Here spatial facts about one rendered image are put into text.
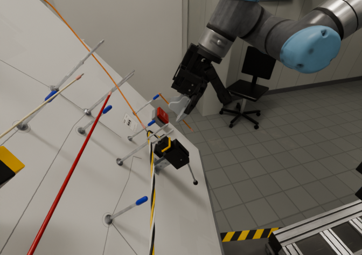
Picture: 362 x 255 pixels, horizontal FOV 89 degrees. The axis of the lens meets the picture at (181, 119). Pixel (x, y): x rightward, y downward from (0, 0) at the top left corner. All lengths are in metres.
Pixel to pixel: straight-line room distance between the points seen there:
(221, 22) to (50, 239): 0.46
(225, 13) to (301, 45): 0.17
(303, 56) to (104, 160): 0.40
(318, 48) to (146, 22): 1.99
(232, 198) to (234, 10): 1.55
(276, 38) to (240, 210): 1.49
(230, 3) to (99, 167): 0.41
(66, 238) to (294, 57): 0.43
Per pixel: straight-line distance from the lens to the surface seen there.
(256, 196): 1.86
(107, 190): 0.38
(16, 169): 0.24
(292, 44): 0.38
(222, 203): 1.74
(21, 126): 0.35
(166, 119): 0.65
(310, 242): 1.57
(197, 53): 0.47
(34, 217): 0.31
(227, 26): 0.45
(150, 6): 2.24
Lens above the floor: 1.48
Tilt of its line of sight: 35 degrees down
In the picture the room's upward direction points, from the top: straight up
